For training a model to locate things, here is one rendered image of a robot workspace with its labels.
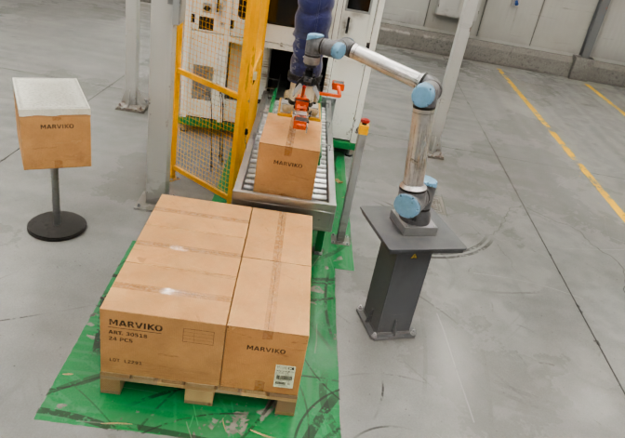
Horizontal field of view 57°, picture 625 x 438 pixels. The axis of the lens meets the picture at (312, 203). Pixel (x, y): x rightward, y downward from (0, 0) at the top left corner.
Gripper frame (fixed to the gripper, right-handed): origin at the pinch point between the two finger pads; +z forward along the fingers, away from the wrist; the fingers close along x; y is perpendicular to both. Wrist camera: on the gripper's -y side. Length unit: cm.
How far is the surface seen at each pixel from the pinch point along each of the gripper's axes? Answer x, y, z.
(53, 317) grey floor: 127, -55, 137
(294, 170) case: -1, 28, 58
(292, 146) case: 3, 29, 42
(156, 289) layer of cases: 61, -86, 82
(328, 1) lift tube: -6, 50, -48
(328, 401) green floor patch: -36, -92, 137
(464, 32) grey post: -161, 303, -4
